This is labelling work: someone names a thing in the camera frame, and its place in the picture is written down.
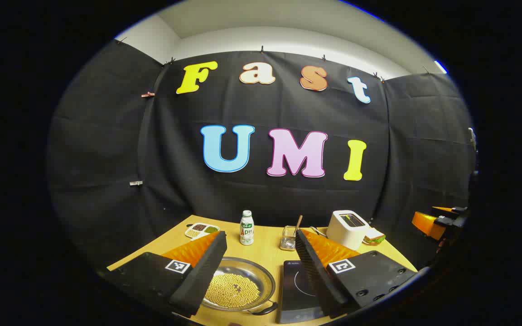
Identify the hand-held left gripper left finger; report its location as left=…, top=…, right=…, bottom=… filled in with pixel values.
left=102, top=231, right=228, bottom=318

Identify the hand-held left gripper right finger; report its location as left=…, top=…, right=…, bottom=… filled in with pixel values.
left=295, top=229, right=418, bottom=320

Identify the black induction cooktop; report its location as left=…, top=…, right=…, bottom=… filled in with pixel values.
left=278, top=260, right=329, bottom=324

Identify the pile of yellow soybeans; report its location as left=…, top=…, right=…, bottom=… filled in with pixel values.
left=204, top=273, right=261, bottom=309

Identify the steel pot with black handles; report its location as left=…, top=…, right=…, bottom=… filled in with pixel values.
left=200, top=257, right=279, bottom=316

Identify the white divided plate of beans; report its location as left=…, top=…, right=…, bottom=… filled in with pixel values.
left=184, top=223, right=220, bottom=239

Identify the white toaster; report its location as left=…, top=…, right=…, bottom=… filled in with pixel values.
left=326, top=210, right=370, bottom=251

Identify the sandwich with lettuce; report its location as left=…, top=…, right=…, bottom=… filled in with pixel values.
left=364, top=228, right=386, bottom=245

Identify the white milk bottle green label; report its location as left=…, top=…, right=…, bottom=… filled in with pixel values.
left=240, top=210, right=255, bottom=246

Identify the wire utensil holder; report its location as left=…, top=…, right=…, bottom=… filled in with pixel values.
left=280, top=225, right=299, bottom=251

